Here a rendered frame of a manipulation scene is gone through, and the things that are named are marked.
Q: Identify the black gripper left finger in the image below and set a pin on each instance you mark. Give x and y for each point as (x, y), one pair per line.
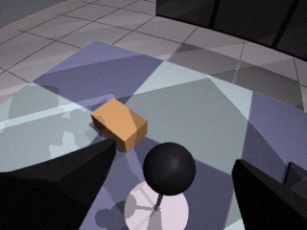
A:
(56, 194)

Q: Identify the glass french press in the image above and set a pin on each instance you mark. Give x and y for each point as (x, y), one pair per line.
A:
(157, 203)

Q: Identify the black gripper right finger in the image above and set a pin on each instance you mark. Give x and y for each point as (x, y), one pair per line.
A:
(266, 204)

